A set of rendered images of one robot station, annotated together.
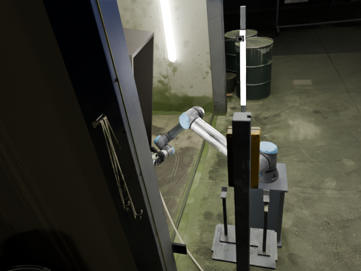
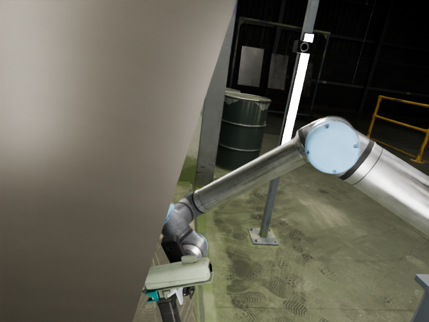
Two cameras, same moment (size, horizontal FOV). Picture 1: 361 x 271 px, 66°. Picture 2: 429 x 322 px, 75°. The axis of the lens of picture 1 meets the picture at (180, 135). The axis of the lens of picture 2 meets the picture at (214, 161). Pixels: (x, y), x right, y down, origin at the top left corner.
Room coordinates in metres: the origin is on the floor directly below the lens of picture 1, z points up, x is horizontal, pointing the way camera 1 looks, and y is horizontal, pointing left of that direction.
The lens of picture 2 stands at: (1.42, 0.48, 1.20)
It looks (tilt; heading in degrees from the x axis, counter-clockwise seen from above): 19 degrees down; 333
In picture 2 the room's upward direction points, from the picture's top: 8 degrees clockwise
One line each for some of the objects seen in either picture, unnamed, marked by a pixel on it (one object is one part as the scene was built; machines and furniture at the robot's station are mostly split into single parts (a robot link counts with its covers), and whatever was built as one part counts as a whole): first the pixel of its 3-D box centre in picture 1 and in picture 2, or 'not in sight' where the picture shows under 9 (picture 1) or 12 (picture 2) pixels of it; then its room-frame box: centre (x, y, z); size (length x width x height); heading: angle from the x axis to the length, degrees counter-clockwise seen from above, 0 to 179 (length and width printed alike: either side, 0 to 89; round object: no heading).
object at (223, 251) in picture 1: (244, 244); not in sight; (0.93, -0.25, 0.78); 0.31 x 0.23 x 0.01; 71
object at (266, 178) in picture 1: (265, 169); not in sight; (1.59, -0.59, 0.69); 0.19 x 0.19 x 0.10
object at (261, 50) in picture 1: (253, 69); (240, 132); (4.30, -1.33, 0.44); 0.59 x 0.58 x 0.89; 175
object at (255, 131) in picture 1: (243, 158); not in sight; (0.85, -0.23, 1.42); 0.12 x 0.06 x 0.26; 71
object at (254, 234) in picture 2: not in sight; (262, 236); (2.86, -0.77, 0.01); 0.20 x 0.20 x 0.01; 71
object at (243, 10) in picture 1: (243, 86); (285, 133); (2.86, -0.77, 0.82); 0.05 x 0.05 x 1.64; 71
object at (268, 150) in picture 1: (265, 155); not in sight; (1.59, -0.59, 0.83); 0.17 x 0.15 x 0.18; 132
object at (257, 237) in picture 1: (244, 220); not in sight; (0.94, -0.26, 0.95); 0.26 x 0.15 x 0.32; 71
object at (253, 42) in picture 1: (253, 43); (246, 98); (4.30, -1.33, 0.86); 0.54 x 0.54 x 0.01
